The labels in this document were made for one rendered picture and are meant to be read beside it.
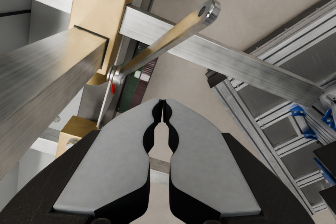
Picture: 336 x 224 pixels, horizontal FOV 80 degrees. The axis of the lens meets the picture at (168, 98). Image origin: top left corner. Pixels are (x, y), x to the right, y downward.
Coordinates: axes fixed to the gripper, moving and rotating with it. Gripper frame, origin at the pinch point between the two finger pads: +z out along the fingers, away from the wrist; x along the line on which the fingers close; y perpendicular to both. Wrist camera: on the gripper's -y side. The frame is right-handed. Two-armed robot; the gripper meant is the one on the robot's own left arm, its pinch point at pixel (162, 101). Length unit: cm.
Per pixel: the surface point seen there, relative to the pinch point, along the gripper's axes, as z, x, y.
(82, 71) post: 3.9, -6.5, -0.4
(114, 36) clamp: 10.8, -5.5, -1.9
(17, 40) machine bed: 32.1, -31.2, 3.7
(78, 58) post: 3.3, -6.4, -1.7
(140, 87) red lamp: 27.7, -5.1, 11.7
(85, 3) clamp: 10.8, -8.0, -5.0
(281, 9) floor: 98, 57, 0
